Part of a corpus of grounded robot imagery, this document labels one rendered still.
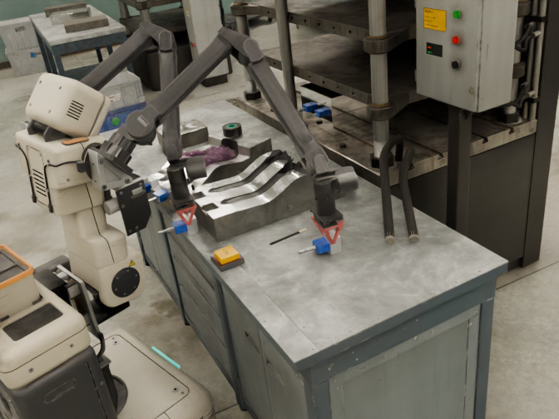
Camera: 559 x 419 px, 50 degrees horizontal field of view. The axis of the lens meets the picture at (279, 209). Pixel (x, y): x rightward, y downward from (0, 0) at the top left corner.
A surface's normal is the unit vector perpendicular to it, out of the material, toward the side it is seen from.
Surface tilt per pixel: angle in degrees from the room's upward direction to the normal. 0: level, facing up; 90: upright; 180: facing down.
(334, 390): 90
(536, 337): 0
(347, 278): 0
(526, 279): 1
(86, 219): 90
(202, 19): 90
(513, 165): 90
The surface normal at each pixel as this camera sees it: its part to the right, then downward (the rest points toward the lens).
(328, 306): -0.11, -0.87
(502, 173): 0.48, 0.37
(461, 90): -0.87, 0.31
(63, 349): 0.70, 0.27
